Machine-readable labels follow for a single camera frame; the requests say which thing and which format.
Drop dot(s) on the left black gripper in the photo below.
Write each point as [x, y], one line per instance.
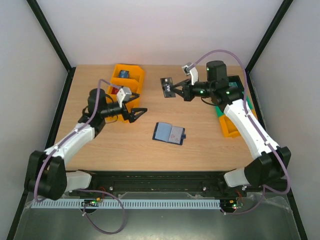
[126, 115]

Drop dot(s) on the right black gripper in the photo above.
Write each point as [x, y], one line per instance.
[186, 91]

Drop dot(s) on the black VIP credit card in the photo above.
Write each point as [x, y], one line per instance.
[166, 84]

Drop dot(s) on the blue leather card holder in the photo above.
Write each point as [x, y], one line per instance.
[168, 133]

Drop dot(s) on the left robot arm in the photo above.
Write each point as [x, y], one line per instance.
[88, 127]

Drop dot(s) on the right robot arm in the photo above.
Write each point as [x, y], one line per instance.
[269, 159]

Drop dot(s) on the red VIP card stack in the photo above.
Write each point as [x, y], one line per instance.
[114, 90]

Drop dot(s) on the blue card stack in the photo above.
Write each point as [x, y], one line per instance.
[124, 74]

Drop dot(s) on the teal card stack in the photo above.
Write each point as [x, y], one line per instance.
[233, 84]

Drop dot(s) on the yellow three-compartment bin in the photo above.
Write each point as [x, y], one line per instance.
[134, 82]

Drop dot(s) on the black bin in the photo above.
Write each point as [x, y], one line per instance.
[235, 81]

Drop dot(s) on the yellow bin right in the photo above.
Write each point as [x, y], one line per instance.
[229, 130]

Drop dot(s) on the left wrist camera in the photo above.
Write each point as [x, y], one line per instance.
[123, 95]

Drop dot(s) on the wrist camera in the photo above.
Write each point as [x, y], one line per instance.
[123, 95]
[190, 70]

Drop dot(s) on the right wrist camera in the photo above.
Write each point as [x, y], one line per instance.
[190, 70]

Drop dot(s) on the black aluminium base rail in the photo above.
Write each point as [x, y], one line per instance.
[160, 182]

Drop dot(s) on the light blue cable duct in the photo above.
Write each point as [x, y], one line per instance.
[131, 204]

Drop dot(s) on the black frame post right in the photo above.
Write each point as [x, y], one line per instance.
[276, 20]

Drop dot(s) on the black frame post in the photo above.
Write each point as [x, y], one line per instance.
[276, 20]
[42, 20]

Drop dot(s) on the black frame post left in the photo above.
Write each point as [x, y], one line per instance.
[42, 20]

